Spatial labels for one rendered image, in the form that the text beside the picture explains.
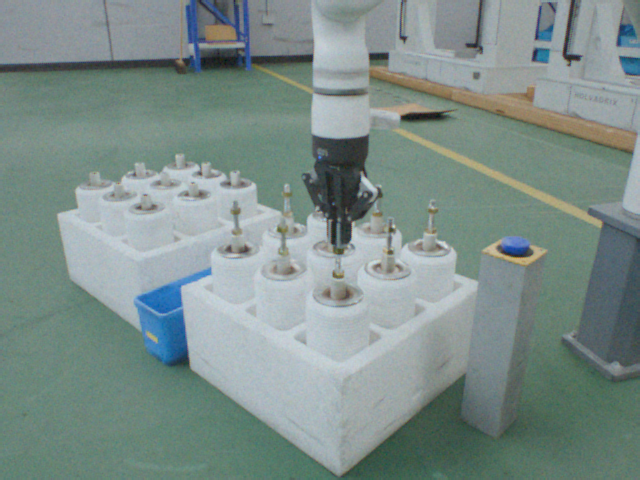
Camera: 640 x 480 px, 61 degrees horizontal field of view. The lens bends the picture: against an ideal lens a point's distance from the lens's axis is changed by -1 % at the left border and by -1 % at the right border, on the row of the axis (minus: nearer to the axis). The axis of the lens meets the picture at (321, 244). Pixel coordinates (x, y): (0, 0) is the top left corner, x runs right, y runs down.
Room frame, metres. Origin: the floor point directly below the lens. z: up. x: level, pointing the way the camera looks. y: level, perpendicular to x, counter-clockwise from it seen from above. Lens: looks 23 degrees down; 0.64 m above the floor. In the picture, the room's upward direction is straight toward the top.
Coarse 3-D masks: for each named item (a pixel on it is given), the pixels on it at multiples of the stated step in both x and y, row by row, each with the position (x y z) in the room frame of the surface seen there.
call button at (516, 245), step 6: (504, 240) 0.74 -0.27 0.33; (510, 240) 0.74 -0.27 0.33; (516, 240) 0.74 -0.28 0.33; (522, 240) 0.74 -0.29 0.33; (504, 246) 0.73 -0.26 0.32; (510, 246) 0.72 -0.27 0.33; (516, 246) 0.72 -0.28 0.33; (522, 246) 0.72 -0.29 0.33; (528, 246) 0.72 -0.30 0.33; (510, 252) 0.72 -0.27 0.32; (516, 252) 0.72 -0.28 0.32; (522, 252) 0.72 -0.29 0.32
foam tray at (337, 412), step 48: (192, 288) 0.87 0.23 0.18; (192, 336) 0.86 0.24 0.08; (240, 336) 0.76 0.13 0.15; (288, 336) 0.72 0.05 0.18; (384, 336) 0.72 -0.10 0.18; (432, 336) 0.77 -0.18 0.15; (240, 384) 0.77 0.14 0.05; (288, 384) 0.68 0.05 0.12; (336, 384) 0.61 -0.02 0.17; (384, 384) 0.68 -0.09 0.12; (432, 384) 0.78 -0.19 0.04; (288, 432) 0.68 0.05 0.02; (336, 432) 0.61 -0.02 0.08; (384, 432) 0.68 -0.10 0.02
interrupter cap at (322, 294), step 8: (320, 288) 0.73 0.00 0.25; (328, 288) 0.73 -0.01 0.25; (352, 288) 0.73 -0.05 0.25; (360, 288) 0.73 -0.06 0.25; (320, 296) 0.71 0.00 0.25; (328, 296) 0.71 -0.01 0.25; (352, 296) 0.71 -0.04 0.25; (360, 296) 0.71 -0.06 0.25; (328, 304) 0.68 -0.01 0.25; (336, 304) 0.68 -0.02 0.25; (344, 304) 0.68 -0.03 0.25; (352, 304) 0.68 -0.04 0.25
